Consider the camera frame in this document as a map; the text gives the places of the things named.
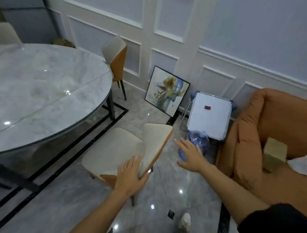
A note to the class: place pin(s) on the orange sofa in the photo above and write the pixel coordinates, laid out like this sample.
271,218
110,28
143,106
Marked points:
275,115

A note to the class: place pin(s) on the person's black shirt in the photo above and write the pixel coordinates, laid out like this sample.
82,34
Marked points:
275,220

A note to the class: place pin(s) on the small white board, blue corners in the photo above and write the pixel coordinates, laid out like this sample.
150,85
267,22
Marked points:
208,120

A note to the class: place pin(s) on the white cloth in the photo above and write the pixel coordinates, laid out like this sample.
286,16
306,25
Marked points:
298,165

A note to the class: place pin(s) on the grey marble dining table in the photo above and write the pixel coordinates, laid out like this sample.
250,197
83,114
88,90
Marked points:
48,84

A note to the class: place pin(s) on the person's right hand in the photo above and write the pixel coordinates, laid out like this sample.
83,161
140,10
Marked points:
192,158

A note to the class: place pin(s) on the black framed abstract painting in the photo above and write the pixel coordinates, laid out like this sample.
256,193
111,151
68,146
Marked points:
168,91

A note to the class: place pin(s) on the person's left hand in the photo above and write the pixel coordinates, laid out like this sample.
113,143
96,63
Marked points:
129,177

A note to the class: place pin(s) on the person's left forearm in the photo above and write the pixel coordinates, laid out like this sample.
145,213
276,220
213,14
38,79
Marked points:
100,216

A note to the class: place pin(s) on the blue water jug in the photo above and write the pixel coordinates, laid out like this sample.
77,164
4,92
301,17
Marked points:
200,141

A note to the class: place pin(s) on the small tan cardboard box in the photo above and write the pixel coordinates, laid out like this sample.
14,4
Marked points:
274,153

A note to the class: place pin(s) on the small red magnet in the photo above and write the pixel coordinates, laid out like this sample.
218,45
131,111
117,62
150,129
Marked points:
208,107

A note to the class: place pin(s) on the person's right forearm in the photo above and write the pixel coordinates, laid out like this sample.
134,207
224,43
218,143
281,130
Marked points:
230,192

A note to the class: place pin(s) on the open brown cardboard box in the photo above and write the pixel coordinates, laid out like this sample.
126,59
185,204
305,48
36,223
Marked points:
63,43

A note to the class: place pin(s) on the person's white shoe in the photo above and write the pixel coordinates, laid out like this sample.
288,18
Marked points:
185,223

